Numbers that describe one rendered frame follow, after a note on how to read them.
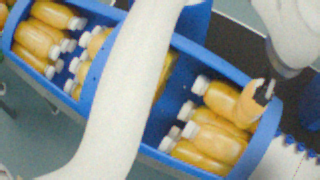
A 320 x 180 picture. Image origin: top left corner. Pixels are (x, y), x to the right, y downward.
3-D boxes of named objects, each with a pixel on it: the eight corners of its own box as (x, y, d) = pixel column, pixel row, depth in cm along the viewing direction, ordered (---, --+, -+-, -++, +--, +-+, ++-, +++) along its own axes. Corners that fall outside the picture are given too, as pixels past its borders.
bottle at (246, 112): (225, 117, 111) (240, 92, 91) (243, 91, 112) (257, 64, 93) (246, 135, 110) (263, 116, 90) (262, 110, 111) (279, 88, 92)
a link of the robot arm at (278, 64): (313, 37, 64) (306, 47, 69) (275, 5, 65) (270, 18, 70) (304, 80, 62) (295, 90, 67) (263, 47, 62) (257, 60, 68)
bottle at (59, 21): (32, 17, 136) (68, 36, 134) (27, 12, 128) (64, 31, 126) (43, -1, 137) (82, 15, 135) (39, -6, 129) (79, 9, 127)
